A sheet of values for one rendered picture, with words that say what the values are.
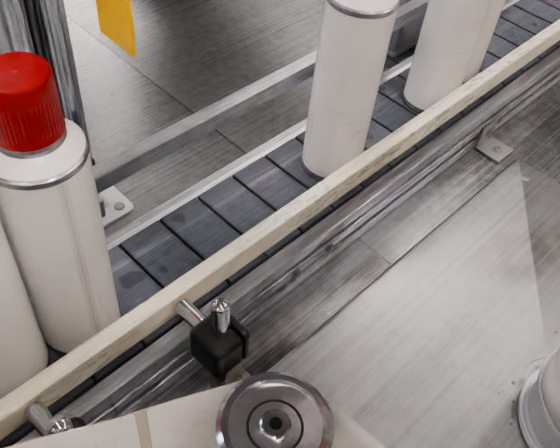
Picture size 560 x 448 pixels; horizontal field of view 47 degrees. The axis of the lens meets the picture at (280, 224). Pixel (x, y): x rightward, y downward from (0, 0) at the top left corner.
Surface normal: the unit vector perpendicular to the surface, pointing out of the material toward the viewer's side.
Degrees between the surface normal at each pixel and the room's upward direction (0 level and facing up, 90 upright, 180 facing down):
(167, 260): 0
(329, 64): 90
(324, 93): 90
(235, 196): 0
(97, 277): 90
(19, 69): 3
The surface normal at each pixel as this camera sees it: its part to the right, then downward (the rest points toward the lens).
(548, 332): 0.08, -0.66
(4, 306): 0.89, 0.38
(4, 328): 0.75, 0.54
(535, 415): -1.00, -0.02
